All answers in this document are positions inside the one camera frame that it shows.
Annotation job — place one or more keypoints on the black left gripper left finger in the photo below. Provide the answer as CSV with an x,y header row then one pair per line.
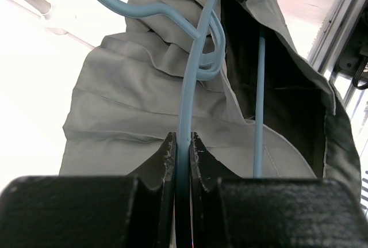
x,y
133,210

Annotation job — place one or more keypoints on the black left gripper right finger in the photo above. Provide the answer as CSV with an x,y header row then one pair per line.
x,y
230,211

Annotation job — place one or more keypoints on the grey pleated skirt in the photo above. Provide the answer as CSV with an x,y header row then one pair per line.
x,y
262,116

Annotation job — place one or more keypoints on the blue plastic hanger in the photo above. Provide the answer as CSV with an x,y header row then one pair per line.
x,y
204,63

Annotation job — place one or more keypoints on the aluminium mounting rail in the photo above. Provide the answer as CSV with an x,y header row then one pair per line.
x,y
334,40

